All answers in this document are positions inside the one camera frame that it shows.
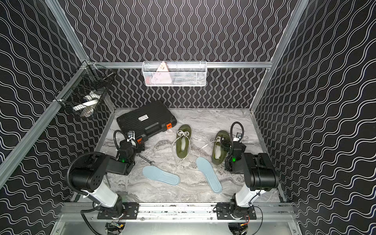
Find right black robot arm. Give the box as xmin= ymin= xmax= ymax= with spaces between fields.
xmin=224 ymin=142 xmax=279 ymax=217

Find white items in black basket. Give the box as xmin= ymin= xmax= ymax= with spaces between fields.
xmin=72 ymin=91 xmax=101 ymax=118

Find light blue insole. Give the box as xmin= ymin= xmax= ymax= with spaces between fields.
xmin=143 ymin=165 xmax=180 ymax=186
xmin=196 ymin=157 xmax=222 ymax=194

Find white wire wall basket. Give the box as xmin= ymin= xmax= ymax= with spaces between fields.
xmin=142 ymin=61 xmax=208 ymax=87

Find silver combination wrench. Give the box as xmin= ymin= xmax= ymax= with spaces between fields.
xmin=138 ymin=154 xmax=155 ymax=165

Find black wire wall basket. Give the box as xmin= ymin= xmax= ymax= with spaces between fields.
xmin=57 ymin=64 xmax=116 ymax=118

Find green canvas shoe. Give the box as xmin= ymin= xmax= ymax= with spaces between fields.
xmin=171 ymin=124 xmax=192 ymax=159
xmin=211 ymin=130 xmax=231 ymax=165

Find aluminium front rail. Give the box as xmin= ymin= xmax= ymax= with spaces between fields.
xmin=58 ymin=202 xmax=295 ymax=223

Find pink triangular card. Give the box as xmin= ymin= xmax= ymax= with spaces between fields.
xmin=150 ymin=61 xmax=172 ymax=85

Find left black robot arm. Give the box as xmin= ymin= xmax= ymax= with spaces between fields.
xmin=66 ymin=141 xmax=139 ymax=220

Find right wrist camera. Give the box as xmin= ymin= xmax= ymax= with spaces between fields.
xmin=233 ymin=132 xmax=243 ymax=142

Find black plastic tool case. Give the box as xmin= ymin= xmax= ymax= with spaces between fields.
xmin=117 ymin=100 xmax=177 ymax=143

